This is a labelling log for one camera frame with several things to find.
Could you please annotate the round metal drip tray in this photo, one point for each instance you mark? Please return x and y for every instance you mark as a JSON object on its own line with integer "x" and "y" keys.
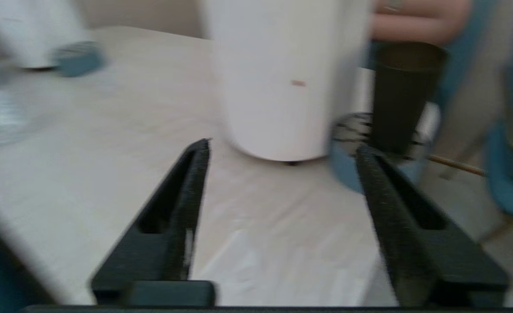
{"x": 348, "y": 169}

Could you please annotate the small blue drip tray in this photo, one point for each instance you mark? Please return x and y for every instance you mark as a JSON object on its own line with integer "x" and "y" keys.
{"x": 78, "y": 61}

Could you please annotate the large clear water dispenser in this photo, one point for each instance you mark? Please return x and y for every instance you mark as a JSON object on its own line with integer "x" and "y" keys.
{"x": 282, "y": 87}

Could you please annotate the black plastic cup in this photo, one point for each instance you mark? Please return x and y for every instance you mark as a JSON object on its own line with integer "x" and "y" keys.
{"x": 404, "y": 100}

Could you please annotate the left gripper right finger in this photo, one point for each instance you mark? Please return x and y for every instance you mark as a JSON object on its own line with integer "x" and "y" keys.
{"x": 413, "y": 243}

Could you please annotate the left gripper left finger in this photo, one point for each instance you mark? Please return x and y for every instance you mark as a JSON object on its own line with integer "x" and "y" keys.
{"x": 161, "y": 243}

